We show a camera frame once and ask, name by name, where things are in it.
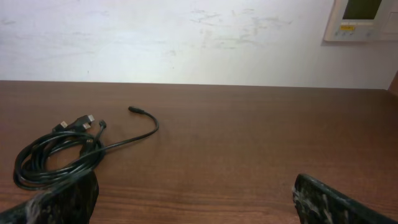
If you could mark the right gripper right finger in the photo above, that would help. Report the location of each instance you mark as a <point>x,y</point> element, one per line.
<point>318,203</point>

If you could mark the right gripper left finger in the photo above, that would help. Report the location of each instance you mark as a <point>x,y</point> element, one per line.
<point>71,201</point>

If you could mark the beige wall control panel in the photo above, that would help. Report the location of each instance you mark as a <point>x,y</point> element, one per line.
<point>362,21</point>

